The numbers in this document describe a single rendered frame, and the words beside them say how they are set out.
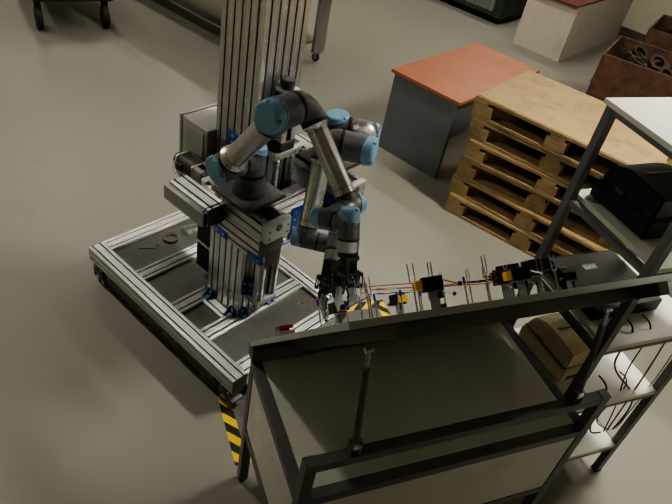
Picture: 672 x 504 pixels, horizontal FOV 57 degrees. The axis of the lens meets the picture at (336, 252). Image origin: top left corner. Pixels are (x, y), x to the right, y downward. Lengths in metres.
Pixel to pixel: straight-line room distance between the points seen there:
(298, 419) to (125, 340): 1.54
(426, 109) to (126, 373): 3.12
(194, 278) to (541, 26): 6.45
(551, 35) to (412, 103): 3.92
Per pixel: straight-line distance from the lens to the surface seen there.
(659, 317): 2.91
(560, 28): 8.85
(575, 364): 2.93
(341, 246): 2.08
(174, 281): 3.61
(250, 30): 2.59
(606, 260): 2.96
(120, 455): 3.16
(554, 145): 4.46
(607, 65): 7.05
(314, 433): 2.27
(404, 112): 5.36
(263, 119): 2.13
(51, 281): 3.98
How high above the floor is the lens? 2.64
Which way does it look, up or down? 38 degrees down
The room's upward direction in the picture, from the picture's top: 12 degrees clockwise
